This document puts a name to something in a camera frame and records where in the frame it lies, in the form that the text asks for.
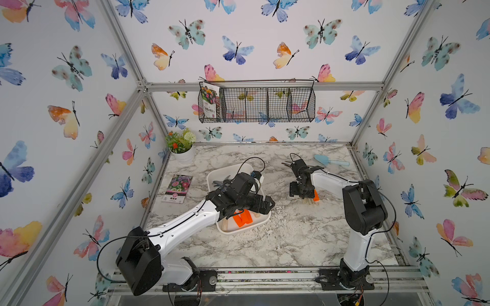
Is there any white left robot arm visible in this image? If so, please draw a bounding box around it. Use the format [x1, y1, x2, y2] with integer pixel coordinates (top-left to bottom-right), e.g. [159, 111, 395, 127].
[116, 172, 276, 296]

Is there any teal plastic garden trowel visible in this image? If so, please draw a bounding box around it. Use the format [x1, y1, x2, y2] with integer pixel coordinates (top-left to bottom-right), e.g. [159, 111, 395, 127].
[314, 154, 350, 167]

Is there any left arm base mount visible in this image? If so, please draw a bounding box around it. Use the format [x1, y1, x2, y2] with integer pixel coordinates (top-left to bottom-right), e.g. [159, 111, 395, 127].
[160, 257, 218, 293]

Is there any potted artificial flower plant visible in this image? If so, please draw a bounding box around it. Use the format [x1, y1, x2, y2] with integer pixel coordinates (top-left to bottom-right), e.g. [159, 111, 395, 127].
[165, 128, 197, 165]

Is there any black wire wall basket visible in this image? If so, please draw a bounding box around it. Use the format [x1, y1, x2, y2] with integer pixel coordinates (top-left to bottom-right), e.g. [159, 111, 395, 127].
[198, 79, 316, 124]

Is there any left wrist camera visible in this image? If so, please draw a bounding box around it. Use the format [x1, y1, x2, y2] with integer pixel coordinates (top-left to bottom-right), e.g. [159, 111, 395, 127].
[250, 170, 264, 190]

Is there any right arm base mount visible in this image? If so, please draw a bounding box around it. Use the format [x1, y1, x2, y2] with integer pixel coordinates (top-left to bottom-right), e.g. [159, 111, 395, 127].
[315, 258, 375, 291]

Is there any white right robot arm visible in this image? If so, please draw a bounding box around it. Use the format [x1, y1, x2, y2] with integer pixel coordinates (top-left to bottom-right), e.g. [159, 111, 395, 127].
[284, 159, 388, 273]

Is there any white plastic storage tray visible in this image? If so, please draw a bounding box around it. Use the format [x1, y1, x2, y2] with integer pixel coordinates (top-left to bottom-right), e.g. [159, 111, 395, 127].
[207, 162, 275, 235]

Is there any seed packet in basket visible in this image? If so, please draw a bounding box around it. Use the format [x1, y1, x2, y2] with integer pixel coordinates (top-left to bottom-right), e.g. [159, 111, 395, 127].
[200, 82, 220, 119]

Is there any flower seed packet on table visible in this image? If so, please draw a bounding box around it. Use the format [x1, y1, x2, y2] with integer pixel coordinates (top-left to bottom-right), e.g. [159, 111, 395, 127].
[162, 175, 193, 204]

